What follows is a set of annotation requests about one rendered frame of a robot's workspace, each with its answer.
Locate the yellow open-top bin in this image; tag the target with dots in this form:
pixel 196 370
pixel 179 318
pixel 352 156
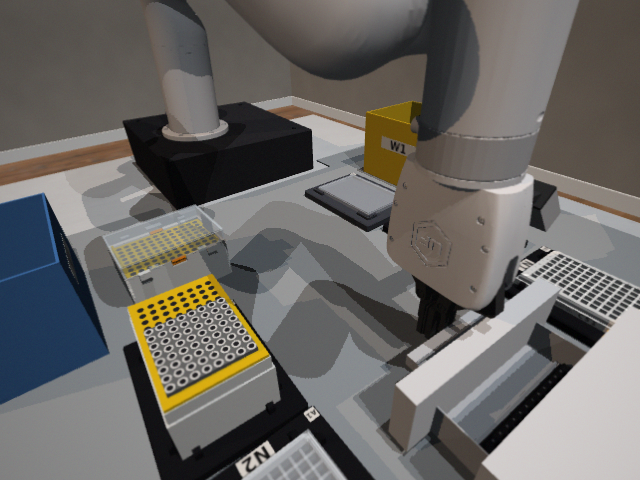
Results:
pixel 388 142

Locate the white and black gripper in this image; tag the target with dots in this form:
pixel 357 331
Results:
pixel 456 238

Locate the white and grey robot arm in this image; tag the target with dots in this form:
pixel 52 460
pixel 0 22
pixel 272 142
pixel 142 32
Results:
pixel 491 67

